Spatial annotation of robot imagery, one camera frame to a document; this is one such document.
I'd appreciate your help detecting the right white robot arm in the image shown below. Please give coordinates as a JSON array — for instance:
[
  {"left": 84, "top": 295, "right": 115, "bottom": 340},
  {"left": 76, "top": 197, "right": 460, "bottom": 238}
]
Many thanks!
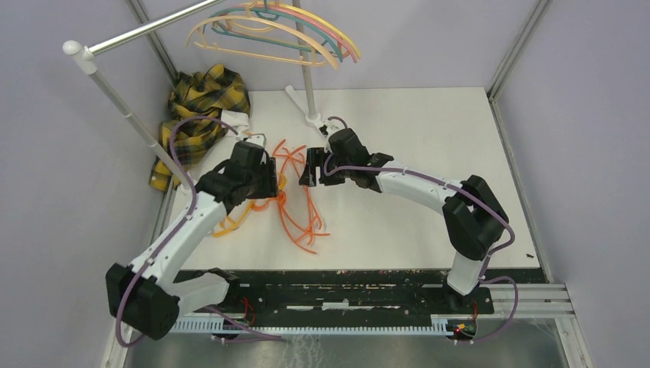
[{"left": 299, "top": 128, "right": 514, "bottom": 313}]

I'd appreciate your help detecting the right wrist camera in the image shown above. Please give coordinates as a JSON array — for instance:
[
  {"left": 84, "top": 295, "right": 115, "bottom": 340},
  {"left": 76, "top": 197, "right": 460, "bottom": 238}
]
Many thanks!
[{"left": 317, "top": 122, "right": 337, "bottom": 138}]

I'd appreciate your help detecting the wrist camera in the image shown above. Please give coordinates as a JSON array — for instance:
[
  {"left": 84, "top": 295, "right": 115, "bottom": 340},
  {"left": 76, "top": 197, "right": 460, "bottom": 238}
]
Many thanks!
[
  {"left": 317, "top": 122, "right": 337, "bottom": 138},
  {"left": 242, "top": 133, "right": 267, "bottom": 150}
]

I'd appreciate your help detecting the orange plastic hanger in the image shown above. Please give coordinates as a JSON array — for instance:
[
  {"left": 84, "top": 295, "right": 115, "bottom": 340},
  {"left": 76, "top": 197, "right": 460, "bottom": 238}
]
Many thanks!
[{"left": 252, "top": 139, "right": 330, "bottom": 255}]

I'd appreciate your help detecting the pink wire hanger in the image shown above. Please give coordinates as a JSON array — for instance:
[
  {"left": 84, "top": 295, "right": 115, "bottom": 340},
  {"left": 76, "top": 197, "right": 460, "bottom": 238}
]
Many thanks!
[{"left": 238, "top": 4, "right": 358, "bottom": 64}]

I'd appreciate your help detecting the white cable duct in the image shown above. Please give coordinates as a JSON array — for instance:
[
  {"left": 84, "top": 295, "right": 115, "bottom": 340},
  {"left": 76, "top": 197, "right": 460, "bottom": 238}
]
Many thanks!
[{"left": 167, "top": 314, "right": 478, "bottom": 337}]

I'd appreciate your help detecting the teal wire hanger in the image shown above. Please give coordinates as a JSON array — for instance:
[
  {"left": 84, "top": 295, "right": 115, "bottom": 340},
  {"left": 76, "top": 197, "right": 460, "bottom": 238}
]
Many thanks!
[{"left": 186, "top": 2, "right": 358, "bottom": 70}]

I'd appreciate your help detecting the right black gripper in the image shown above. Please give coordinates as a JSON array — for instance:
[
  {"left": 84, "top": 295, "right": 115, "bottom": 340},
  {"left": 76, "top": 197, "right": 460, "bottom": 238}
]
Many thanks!
[{"left": 300, "top": 146, "right": 353, "bottom": 186}]

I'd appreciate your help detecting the yellow plaid cloth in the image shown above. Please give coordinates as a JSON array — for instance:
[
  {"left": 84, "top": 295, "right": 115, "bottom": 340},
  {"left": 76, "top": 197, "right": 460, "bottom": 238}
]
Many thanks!
[{"left": 158, "top": 64, "right": 251, "bottom": 170}]

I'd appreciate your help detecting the amber plastic hanger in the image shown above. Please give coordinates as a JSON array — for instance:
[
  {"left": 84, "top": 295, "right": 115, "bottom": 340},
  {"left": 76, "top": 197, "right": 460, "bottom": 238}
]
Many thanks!
[{"left": 212, "top": 196, "right": 279, "bottom": 238}]

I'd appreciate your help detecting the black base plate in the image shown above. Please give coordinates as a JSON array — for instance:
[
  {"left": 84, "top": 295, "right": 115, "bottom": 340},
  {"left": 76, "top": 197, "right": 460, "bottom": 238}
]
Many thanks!
[{"left": 175, "top": 268, "right": 550, "bottom": 329}]

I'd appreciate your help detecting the yellow plastic hanger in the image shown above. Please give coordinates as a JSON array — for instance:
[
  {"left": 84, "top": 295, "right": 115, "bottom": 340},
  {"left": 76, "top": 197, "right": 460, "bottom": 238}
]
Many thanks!
[{"left": 248, "top": 1, "right": 363, "bottom": 61}]

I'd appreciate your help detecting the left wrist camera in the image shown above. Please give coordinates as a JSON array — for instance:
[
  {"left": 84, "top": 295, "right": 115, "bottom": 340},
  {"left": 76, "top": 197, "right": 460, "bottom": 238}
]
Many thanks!
[{"left": 242, "top": 133, "right": 267, "bottom": 150}]

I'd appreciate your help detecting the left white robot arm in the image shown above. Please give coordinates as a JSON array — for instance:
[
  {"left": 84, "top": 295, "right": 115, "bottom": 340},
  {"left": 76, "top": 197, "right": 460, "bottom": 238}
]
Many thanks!
[{"left": 105, "top": 138, "right": 279, "bottom": 340}]

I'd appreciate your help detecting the white clothes rack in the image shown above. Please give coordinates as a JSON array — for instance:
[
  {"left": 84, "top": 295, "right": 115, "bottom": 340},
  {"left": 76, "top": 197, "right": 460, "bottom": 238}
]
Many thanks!
[{"left": 61, "top": 0, "right": 346, "bottom": 196}]

